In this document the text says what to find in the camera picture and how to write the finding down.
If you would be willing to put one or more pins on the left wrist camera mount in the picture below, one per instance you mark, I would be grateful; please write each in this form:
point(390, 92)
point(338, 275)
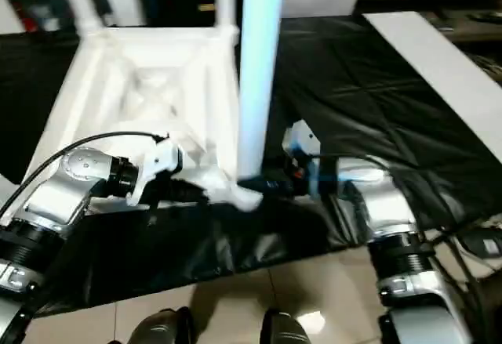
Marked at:
point(158, 160)

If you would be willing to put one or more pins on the white plastic table top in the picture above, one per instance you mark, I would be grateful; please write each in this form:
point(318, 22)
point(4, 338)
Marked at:
point(137, 77)

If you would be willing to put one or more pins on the black wifi router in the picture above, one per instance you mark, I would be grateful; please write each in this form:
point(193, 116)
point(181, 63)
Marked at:
point(484, 244)

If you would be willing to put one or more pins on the small tan label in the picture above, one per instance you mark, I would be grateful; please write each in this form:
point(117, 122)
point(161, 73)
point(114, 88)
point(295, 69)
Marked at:
point(206, 7)

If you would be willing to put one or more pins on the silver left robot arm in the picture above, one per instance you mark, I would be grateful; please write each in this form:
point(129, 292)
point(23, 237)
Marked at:
point(74, 187)

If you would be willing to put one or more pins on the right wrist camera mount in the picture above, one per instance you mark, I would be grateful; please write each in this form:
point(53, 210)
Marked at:
point(302, 140)

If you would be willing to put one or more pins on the red bottle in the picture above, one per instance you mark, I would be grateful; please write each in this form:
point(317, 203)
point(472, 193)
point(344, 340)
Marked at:
point(19, 13)

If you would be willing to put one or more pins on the white flat board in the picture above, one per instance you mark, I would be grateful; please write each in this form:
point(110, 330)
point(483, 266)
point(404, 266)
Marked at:
point(439, 69)

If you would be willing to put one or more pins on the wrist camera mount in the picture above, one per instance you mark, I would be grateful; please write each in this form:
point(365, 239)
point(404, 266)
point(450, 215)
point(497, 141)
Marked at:
point(158, 160)
point(302, 140)

